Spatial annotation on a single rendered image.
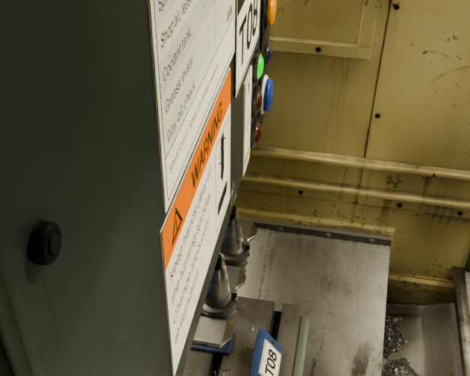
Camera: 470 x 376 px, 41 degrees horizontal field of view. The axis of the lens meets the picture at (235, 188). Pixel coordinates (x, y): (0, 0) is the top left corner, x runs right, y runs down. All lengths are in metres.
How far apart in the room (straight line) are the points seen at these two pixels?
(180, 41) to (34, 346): 0.15
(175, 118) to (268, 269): 1.33
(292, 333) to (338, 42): 0.60
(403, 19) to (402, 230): 0.55
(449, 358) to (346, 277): 0.31
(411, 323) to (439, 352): 0.11
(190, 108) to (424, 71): 1.09
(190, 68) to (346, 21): 1.03
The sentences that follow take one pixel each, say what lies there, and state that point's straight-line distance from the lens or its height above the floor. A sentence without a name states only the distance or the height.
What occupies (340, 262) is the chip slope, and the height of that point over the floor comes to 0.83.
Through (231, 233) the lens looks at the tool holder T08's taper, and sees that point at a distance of 1.00.
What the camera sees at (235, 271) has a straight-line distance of 1.01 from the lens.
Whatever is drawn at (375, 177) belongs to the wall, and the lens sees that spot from 1.51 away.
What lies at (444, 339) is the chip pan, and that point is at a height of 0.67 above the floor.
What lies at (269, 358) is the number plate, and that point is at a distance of 1.25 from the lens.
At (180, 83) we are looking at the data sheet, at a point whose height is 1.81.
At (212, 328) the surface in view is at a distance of 0.94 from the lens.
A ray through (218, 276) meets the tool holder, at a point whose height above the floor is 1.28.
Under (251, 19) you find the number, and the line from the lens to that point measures 0.47.
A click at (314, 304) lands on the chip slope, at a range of 1.56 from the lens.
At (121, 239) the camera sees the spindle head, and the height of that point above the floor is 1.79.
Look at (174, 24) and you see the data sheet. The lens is 0.26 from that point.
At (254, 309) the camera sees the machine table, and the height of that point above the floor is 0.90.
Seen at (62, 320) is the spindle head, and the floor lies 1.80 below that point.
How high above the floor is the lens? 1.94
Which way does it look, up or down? 38 degrees down
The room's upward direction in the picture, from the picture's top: 1 degrees clockwise
